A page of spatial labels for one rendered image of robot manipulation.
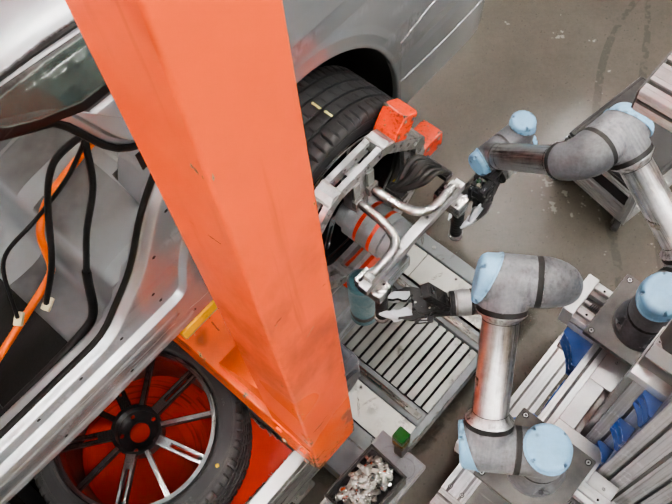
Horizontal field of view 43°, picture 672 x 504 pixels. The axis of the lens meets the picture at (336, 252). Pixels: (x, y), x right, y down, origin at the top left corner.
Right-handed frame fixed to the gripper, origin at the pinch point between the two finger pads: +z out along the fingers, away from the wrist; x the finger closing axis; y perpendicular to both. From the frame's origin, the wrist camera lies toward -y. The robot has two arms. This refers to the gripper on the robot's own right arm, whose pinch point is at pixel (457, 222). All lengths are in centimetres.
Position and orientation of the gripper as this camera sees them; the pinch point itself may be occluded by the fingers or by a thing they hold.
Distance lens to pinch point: 248.6
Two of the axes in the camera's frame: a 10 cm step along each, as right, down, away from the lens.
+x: 7.6, 5.6, -3.3
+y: -0.7, -4.4, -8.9
